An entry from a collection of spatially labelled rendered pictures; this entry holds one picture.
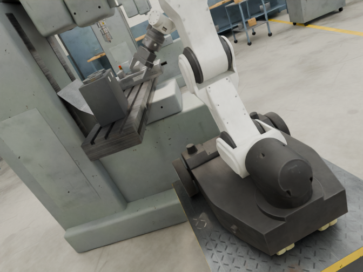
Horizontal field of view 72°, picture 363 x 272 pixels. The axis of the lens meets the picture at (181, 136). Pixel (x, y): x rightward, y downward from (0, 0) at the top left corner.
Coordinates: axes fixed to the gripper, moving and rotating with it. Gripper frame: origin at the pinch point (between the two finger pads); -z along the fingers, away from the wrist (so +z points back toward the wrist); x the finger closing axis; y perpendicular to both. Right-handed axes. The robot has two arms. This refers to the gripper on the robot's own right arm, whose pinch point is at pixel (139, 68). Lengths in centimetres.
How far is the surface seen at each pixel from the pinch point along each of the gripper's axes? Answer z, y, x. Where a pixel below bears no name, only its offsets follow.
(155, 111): -19.5, -23.6, -3.7
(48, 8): 1, 21, 51
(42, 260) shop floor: -167, -17, 15
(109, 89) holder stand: -10.4, 19.6, -9.0
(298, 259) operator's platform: -18, 2, -100
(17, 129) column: -66, 20, 42
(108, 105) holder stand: -16.8, 17.7, -10.8
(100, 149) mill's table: -30.5, 23.3, -23.1
